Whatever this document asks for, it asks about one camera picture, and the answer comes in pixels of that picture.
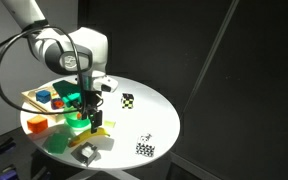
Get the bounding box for grey block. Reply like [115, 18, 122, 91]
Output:
[71, 142, 98, 167]

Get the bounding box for green translucent bowl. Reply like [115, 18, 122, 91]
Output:
[63, 111, 93, 130]

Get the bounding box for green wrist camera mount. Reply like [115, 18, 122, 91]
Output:
[52, 79, 82, 108]

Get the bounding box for yellow toy banana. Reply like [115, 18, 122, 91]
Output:
[68, 128, 112, 148]

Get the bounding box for small yellow-green cube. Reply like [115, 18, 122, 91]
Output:
[103, 119, 117, 129]

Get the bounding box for purple handled spring clamp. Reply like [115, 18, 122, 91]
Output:
[0, 137, 17, 162]
[0, 167, 19, 180]

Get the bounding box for white table pedestal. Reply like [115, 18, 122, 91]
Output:
[67, 168, 135, 180]

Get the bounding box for orange block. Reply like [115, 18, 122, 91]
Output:
[26, 115, 49, 134]

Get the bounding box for blue cube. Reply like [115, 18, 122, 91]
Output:
[35, 89, 52, 104]

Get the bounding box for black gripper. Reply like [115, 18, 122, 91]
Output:
[78, 89, 104, 135]

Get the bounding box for wooden crate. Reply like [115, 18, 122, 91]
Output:
[20, 87, 82, 123]

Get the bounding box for patterned number cube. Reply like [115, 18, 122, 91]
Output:
[135, 133, 156, 158]

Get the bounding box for green block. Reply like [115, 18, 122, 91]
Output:
[43, 132, 70, 155]

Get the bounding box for black checkered cube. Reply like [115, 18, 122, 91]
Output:
[120, 92, 135, 110]

